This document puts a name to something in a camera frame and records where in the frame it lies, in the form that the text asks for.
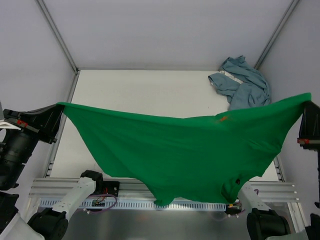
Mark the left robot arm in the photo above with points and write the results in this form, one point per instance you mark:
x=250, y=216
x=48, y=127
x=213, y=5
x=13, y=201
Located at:
x=52, y=222

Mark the aluminium frame post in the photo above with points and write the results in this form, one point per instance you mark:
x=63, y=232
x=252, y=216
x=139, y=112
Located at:
x=57, y=35
x=276, y=33

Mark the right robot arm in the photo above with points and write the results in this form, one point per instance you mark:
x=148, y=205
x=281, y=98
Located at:
x=262, y=222

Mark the green t shirt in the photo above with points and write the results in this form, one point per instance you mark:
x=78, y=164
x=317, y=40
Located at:
x=224, y=150

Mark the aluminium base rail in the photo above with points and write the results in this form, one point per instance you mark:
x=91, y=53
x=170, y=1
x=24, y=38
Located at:
x=134, y=189

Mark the blue grey t shirt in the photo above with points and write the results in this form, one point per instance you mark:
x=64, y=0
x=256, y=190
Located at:
x=243, y=86

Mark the left aluminium frame post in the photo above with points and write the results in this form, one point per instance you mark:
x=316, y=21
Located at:
x=57, y=35

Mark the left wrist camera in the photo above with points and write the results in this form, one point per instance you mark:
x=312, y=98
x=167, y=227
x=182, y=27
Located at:
x=4, y=124

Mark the white slotted cable duct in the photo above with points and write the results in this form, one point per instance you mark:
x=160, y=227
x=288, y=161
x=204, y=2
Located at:
x=133, y=204

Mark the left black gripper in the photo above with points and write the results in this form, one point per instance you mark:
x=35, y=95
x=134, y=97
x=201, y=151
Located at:
x=30, y=125

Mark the right aluminium frame post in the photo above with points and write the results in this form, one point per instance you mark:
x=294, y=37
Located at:
x=276, y=33

